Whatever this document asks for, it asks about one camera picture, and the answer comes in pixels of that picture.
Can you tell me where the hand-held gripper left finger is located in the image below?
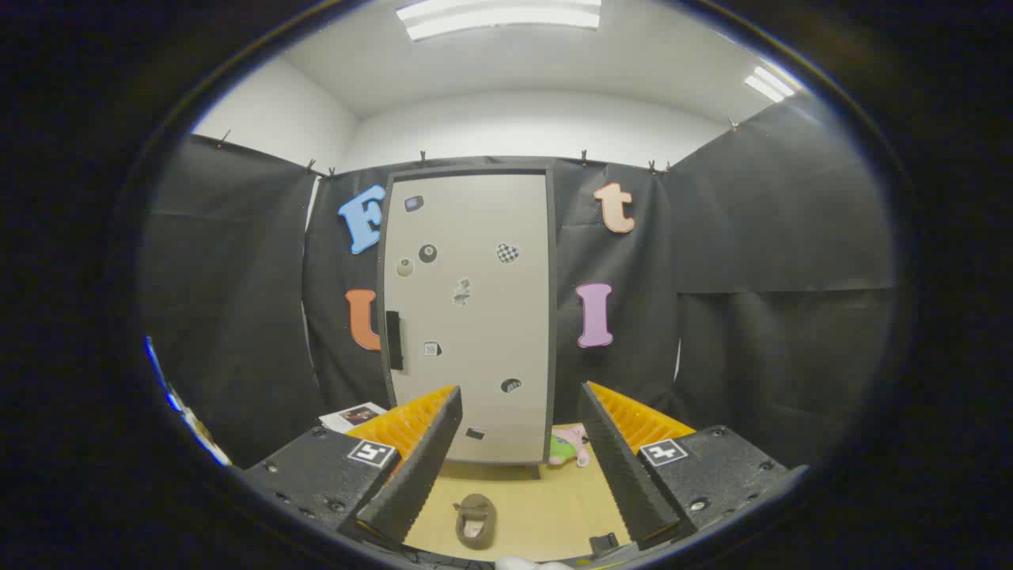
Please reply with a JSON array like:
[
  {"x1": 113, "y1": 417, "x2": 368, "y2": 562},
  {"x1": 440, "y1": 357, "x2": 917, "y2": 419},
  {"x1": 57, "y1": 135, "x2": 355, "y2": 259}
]
[{"x1": 242, "y1": 386, "x2": 464, "y2": 549}]

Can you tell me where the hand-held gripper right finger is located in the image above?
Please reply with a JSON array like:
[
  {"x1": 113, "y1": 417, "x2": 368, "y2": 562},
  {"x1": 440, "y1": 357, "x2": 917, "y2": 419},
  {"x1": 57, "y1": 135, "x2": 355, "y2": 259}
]
[{"x1": 578, "y1": 382, "x2": 809, "y2": 552}]

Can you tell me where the brown fluffy slipper shoe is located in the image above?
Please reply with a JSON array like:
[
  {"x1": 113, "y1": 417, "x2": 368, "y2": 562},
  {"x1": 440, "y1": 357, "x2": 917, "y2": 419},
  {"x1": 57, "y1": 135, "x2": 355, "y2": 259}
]
[{"x1": 454, "y1": 494, "x2": 499, "y2": 550}]

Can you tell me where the black door handle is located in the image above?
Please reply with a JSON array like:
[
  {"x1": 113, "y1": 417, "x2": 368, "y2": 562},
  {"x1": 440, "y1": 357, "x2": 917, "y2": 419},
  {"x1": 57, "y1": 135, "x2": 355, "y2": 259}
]
[{"x1": 385, "y1": 311, "x2": 405, "y2": 371}]

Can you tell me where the grey shoe cabinet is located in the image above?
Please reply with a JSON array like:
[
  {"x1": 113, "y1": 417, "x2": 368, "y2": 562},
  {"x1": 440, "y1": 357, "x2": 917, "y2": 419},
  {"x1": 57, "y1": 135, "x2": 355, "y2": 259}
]
[{"x1": 377, "y1": 165, "x2": 558, "y2": 481}]

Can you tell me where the pink green plush toy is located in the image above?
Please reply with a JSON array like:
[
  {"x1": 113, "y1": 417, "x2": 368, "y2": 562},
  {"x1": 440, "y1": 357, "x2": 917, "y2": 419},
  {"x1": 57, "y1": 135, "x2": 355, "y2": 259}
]
[{"x1": 549, "y1": 424, "x2": 591, "y2": 468}]

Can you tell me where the white picture book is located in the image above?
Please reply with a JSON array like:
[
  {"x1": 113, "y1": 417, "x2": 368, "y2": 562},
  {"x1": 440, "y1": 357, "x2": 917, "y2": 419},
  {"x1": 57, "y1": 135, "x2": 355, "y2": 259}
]
[{"x1": 319, "y1": 402, "x2": 389, "y2": 434}]

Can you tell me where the black backdrop cloth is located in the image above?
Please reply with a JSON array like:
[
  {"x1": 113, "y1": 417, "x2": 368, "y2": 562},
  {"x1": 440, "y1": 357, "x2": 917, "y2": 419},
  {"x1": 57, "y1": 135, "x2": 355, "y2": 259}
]
[{"x1": 141, "y1": 93, "x2": 897, "y2": 469}]

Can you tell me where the white yellow object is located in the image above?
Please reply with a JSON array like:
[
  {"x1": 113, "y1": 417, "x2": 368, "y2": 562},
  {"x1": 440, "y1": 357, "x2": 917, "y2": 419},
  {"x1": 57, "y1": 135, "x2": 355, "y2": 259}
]
[{"x1": 184, "y1": 408, "x2": 232, "y2": 466}]

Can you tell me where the blue lit screen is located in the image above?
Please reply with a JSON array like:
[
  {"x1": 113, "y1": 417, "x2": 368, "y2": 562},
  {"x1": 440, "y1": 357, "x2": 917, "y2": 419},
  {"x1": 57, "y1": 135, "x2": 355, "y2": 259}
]
[{"x1": 145, "y1": 336, "x2": 181, "y2": 413}]

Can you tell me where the small ceiling light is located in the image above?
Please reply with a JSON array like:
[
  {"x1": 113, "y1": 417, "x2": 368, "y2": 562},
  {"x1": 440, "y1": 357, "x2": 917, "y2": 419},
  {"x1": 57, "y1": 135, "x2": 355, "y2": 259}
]
[{"x1": 744, "y1": 66, "x2": 797, "y2": 104}]

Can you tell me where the long ceiling light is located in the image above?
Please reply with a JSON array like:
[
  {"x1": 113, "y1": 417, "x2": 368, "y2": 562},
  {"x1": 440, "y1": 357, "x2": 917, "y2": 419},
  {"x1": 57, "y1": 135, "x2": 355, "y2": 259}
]
[{"x1": 396, "y1": 0, "x2": 602, "y2": 42}]

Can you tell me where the bundle of black cables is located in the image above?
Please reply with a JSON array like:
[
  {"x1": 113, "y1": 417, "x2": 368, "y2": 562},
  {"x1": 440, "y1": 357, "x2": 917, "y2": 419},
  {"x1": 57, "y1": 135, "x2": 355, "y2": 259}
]
[{"x1": 394, "y1": 545, "x2": 493, "y2": 568}]

